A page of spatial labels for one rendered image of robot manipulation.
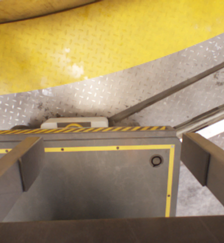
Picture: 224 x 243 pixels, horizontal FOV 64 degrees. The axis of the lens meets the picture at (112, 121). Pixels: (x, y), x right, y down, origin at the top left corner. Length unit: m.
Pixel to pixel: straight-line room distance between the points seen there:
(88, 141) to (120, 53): 0.43
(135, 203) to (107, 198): 0.09
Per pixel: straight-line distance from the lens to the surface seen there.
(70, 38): 0.83
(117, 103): 0.81
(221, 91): 0.95
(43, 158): 0.17
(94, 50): 0.81
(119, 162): 0.54
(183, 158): 0.17
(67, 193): 0.61
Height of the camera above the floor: 0.80
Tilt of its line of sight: 75 degrees down
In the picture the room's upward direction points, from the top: 176 degrees clockwise
